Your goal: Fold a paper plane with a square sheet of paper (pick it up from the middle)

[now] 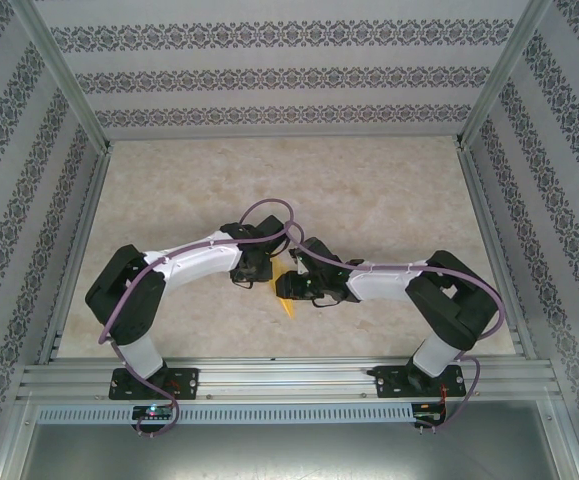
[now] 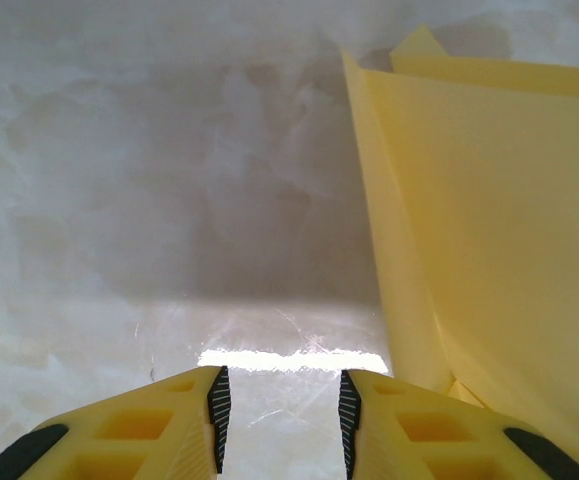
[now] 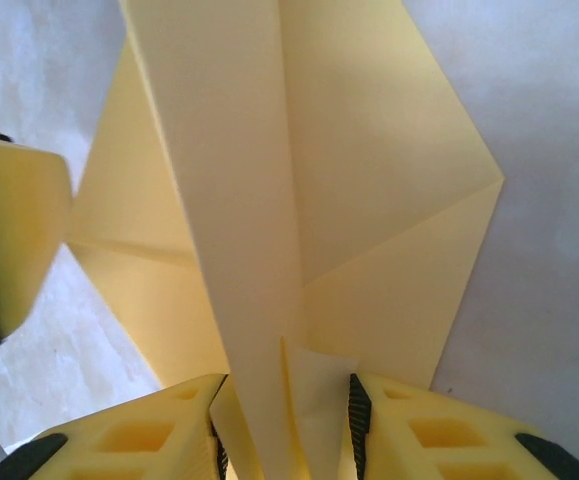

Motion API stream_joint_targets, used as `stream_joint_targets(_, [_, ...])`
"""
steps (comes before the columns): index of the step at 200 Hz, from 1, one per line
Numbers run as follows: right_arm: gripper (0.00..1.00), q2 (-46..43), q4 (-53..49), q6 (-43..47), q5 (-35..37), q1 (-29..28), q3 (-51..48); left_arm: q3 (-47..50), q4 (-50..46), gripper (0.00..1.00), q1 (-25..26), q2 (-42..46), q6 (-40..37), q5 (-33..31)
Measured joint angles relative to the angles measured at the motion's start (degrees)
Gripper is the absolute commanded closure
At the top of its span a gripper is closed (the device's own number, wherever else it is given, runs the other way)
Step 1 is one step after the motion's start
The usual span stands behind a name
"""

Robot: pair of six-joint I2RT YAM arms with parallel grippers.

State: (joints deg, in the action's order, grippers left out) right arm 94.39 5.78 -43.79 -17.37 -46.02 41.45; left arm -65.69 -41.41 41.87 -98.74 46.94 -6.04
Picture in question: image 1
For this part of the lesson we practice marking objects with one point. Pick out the yellow paper sheet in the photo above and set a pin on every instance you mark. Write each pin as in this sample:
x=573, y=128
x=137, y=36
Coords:
x=289, y=307

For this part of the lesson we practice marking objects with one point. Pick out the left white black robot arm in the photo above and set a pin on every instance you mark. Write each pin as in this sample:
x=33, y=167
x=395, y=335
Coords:
x=199, y=260

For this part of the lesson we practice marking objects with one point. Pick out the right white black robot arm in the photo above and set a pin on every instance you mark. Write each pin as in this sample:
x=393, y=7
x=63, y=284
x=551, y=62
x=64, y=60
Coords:
x=384, y=282

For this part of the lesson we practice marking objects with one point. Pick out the grey metal sheet panel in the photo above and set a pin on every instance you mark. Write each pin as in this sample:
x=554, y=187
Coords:
x=289, y=452

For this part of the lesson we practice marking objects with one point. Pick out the aluminium mounting rail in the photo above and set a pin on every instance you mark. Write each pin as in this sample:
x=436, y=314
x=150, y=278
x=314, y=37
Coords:
x=289, y=380

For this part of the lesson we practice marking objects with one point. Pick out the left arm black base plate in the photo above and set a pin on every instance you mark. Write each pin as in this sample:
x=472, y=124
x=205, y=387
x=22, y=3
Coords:
x=189, y=382

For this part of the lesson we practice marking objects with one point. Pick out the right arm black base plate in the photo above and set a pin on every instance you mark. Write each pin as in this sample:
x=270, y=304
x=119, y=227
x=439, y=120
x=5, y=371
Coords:
x=391, y=382

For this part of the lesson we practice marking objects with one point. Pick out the aluminium floor rail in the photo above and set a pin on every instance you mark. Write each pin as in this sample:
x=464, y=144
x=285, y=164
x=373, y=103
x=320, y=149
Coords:
x=78, y=250
x=495, y=250

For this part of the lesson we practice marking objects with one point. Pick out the aluminium frame post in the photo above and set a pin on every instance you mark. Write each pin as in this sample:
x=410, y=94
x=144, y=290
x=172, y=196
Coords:
x=504, y=70
x=64, y=70

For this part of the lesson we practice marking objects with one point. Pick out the aluminium frame beam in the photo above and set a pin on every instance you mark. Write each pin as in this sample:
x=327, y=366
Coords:
x=571, y=450
x=9, y=450

